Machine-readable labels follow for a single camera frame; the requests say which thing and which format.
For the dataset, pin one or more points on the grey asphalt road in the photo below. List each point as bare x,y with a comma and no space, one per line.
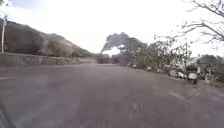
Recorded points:
106,100

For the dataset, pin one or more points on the row of trees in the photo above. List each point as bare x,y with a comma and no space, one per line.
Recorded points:
150,53

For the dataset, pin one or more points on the row of parked vehicles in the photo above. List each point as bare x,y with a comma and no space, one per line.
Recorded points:
191,76

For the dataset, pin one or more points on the scrub-covered hill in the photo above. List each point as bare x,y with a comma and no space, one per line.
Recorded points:
26,40

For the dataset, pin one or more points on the bare tree branches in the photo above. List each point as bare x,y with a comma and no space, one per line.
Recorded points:
210,26

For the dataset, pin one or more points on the pale pole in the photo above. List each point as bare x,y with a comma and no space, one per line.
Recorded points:
3,36

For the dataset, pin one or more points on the low stone wall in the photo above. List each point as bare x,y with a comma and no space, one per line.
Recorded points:
30,60

